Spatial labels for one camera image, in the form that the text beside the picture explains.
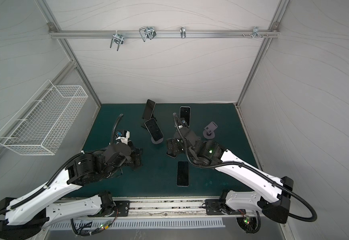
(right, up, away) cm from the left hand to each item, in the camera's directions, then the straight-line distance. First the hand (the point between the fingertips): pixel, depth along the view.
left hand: (138, 148), depth 67 cm
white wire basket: (-46, +10, 0) cm, 47 cm away
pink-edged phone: (+15, -10, +24) cm, 30 cm away
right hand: (+18, +6, +2) cm, 19 cm away
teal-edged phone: (+21, -18, +17) cm, 32 cm away
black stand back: (-7, +12, +37) cm, 40 cm away
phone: (+23, +18, +33) cm, 44 cm away
